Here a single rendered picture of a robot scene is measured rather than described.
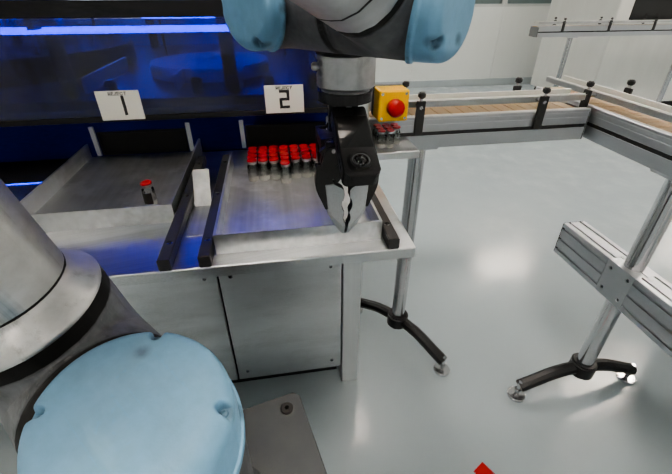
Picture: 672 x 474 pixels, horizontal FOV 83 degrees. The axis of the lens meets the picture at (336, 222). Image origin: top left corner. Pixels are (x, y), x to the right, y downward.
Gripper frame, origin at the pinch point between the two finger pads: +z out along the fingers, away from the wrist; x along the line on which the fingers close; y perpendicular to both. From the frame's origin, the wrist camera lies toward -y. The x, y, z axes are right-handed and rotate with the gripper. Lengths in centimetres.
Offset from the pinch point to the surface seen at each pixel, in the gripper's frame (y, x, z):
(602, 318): 22, -86, 56
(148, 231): 9.7, 31.9, 3.6
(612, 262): 26, -85, 37
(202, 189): 18.7, 23.8, 0.9
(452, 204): 158, -103, 92
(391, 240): -1.9, -6.8, 1.8
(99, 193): 25, 45, 3
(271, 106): 38.0, 9.8, -8.9
